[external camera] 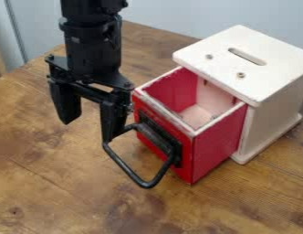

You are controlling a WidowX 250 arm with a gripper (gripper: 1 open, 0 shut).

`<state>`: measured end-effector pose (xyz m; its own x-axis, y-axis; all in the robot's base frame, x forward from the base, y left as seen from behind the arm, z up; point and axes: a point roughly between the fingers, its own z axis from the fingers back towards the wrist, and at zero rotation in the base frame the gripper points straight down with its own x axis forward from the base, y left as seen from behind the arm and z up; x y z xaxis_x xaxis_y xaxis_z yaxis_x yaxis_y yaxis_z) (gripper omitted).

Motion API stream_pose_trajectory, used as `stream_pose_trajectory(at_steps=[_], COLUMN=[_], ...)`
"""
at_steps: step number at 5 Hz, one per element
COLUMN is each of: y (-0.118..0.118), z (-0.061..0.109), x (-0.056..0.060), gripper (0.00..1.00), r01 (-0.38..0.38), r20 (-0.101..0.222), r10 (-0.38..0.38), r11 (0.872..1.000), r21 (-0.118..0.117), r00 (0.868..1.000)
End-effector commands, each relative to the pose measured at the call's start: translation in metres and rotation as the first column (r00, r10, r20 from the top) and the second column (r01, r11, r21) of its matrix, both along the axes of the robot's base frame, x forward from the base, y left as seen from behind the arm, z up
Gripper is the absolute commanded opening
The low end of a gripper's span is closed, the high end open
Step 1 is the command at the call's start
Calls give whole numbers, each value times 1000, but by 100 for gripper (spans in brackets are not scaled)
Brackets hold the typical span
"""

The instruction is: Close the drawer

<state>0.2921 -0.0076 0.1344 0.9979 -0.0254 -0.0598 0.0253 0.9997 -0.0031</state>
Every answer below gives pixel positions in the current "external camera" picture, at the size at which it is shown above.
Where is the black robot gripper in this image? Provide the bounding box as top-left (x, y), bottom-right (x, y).
top-left (45, 0), bottom-right (133, 124)

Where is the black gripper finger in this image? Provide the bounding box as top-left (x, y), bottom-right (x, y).
top-left (100, 90), bottom-right (132, 143)

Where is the black metal drawer handle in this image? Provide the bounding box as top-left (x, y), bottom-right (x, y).
top-left (101, 111), bottom-right (182, 189)

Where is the red wooden drawer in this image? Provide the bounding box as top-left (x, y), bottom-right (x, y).
top-left (132, 67), bottom-right (248, 185)

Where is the white wooden cabinet box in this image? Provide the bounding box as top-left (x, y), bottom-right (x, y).
top-left (172, 25), bottom-right (303, 165)

